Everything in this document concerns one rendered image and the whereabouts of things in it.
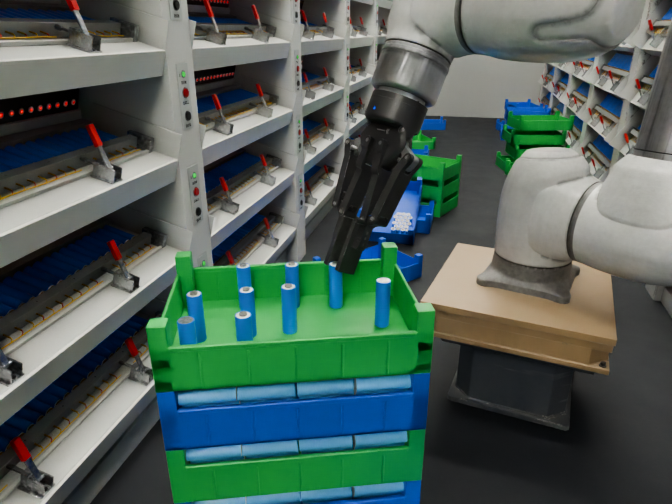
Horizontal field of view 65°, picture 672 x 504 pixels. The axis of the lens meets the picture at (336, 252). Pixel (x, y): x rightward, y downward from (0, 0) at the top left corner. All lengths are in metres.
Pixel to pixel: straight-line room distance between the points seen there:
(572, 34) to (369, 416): 0.45
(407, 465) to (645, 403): 0.79
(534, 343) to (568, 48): 0.58
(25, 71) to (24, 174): 0.16
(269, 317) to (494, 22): 0.44
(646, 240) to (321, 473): 0.62
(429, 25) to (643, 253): 0.52
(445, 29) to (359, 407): 0.44
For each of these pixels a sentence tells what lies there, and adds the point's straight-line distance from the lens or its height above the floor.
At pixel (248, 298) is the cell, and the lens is 0.64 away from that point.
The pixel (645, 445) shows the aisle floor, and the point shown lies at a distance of 1.26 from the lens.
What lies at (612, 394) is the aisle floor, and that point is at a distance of 1.37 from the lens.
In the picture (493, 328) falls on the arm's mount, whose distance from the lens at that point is 1.03.
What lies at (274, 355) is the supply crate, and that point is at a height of 0.44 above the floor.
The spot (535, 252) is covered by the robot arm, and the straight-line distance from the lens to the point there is 1.09.
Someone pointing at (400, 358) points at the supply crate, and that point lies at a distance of 0.59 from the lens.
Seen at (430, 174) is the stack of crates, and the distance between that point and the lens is 2.31.
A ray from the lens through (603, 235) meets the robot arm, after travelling 1.00.
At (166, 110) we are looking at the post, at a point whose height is 0.62.
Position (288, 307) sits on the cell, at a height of 0.44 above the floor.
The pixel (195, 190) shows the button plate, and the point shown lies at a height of 0.45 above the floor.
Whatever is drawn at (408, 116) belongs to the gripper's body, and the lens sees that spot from 0.68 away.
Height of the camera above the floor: 0.76
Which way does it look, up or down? 23 degrees down
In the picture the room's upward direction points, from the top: straight up
